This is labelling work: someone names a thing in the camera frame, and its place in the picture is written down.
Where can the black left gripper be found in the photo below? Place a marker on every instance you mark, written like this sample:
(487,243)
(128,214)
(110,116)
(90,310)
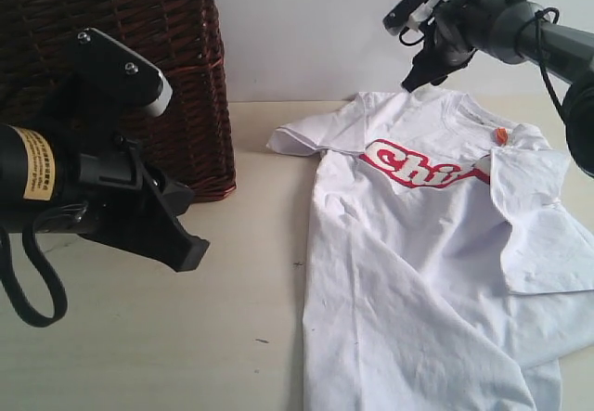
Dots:
(104,191)

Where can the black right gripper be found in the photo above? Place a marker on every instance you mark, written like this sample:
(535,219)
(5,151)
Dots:
(444,50)

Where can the white t-shirt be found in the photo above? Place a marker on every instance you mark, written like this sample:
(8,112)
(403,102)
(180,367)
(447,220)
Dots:
(442,271)

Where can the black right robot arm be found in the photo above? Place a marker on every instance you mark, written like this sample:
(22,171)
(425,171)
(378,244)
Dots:
(514,31)

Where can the dark brown wicker basket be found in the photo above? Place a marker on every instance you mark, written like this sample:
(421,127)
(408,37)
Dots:
(180,40)

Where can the orange garment hang tag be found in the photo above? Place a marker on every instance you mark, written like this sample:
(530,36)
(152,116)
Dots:
(501,136)

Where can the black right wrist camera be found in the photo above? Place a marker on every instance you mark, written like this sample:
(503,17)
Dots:
(408,15)

